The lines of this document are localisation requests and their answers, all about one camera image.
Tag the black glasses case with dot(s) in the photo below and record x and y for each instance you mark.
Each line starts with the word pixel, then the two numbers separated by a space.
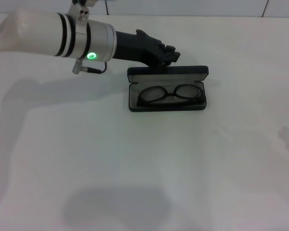
pixel 159 81

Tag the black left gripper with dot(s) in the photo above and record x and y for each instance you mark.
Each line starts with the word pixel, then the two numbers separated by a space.
pixel 137 48

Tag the black glasses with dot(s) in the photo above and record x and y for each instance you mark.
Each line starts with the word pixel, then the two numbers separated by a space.
pixel 153 95

